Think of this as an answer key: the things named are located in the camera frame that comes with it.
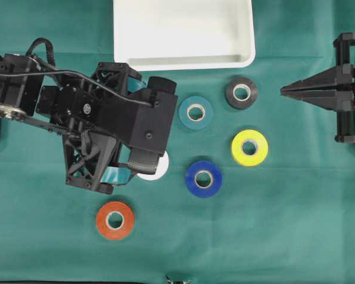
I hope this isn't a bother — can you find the white tape roll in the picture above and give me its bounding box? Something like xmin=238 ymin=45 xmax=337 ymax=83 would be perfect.
xmin=135 ymin=150 xmax=170 ymax=181

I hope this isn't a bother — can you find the blue tape roll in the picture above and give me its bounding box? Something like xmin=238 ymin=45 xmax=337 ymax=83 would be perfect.
xmin=185 ymin=160 xmax=222 ymax=198

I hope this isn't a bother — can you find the teal tape roll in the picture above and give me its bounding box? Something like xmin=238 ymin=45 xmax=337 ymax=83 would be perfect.
xmin=179 ymin=96 xmax=214 ymax=130

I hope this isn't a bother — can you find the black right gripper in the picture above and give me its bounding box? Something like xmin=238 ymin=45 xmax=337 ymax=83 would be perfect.
xmin=281 ymin=33 xmax=355 ymax=144

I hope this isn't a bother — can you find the white plastic tray case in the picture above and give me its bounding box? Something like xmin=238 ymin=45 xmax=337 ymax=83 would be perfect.
xmin=113 ymin=1 xmax=256 ymax=71

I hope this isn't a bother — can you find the black tape roll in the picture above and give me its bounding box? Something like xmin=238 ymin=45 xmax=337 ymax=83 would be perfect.
xmin=225 ymin=77 xmax=259 ymax=110

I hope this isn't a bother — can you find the red tape roll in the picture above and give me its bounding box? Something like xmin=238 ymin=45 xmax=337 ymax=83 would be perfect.
xmin=96 ymin=201 xmax=135 ymax=240

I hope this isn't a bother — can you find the black camera cable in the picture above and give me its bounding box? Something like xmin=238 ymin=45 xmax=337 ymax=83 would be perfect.
xmin=0 ymin=69 xmax=153 ymax=108

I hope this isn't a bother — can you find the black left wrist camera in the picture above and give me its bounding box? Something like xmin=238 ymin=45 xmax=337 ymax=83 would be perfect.
xmin=95 ymin=76 xmax=178 ymax=175

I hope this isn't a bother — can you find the yellow tape roll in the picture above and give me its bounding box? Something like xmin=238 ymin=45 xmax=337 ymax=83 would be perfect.
xmin=231 ymin=130 xmax=269 ymax=167

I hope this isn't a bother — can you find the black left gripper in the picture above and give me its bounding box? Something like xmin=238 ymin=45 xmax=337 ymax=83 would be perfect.
xmin=36 ymin=62 xmax=146 ymax=195

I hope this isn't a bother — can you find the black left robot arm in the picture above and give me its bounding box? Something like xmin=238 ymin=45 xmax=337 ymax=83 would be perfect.
xmin=0 ymin=38 xmax=155 ymax=194

